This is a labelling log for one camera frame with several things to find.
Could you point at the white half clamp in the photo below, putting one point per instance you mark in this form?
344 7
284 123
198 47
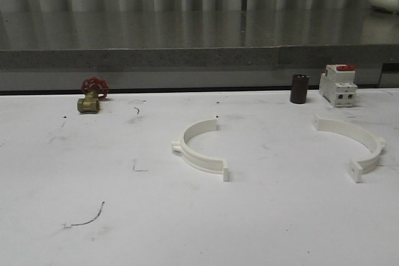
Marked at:
373 143
202 162

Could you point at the dark brown cylinder coupling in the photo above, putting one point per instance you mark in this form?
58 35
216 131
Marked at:
299 88

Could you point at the brass valve red handwheel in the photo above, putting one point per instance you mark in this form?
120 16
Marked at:
94 89

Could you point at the grey stone counter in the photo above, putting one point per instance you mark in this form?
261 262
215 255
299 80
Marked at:
116 41

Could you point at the white circuit breaker red switch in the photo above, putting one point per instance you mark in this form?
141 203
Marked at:
337 85

